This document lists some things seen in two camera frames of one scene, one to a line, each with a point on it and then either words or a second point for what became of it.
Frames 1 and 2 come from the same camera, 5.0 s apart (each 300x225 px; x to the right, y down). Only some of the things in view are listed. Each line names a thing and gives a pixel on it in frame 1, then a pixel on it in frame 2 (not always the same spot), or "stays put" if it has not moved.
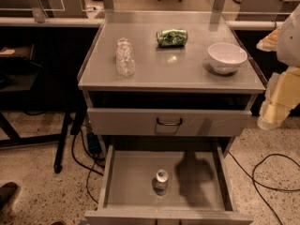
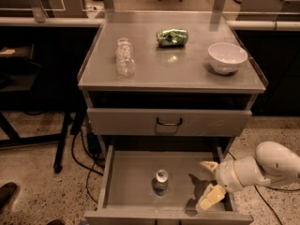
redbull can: [159, 183] stays put
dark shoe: [7, 192] stays put
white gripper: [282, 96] -> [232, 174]
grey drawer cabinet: [168, 90] stays put
